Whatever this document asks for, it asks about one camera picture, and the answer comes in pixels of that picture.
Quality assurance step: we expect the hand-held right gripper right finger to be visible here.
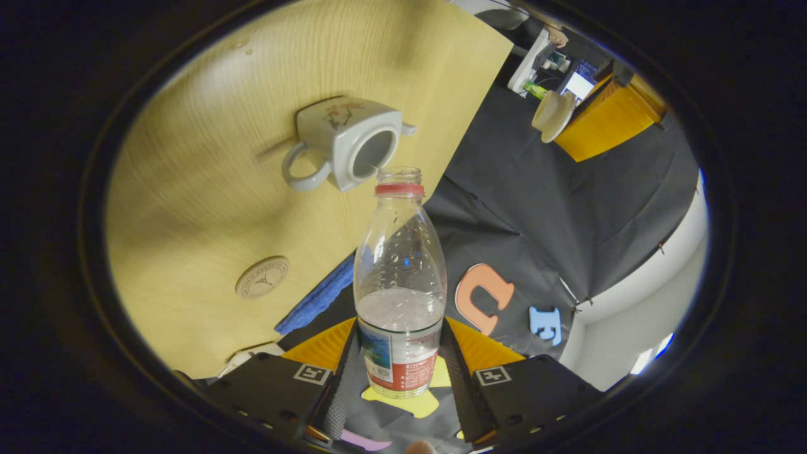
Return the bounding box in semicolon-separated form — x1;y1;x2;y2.
439;317;604;450

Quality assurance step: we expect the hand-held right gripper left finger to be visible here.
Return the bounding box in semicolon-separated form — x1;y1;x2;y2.
200;317;361;450

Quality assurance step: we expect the white teacup lid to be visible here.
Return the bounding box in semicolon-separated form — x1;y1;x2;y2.
531;90;578;144

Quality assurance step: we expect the clear plastic water bottle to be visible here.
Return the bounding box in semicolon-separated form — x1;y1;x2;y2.
353;166;448;399

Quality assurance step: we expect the round brown coaster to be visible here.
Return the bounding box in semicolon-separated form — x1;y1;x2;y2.
235;255;291;300

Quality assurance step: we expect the white ceramic teacup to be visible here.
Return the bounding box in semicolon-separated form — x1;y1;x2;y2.
282;96;418;193

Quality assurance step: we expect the computer monitor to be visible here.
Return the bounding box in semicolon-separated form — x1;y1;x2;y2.
563;60;598;102

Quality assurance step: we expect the white side table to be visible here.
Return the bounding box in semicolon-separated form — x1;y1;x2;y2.
508;28;571;95

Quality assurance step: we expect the blue towel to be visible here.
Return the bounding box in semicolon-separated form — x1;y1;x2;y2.
274;252;357;336

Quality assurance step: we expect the black backdrop cloth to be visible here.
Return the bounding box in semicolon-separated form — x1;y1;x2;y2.
277;25;700;454

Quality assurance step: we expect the ceiling light panel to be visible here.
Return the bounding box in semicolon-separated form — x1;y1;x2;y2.
630;333;674;376

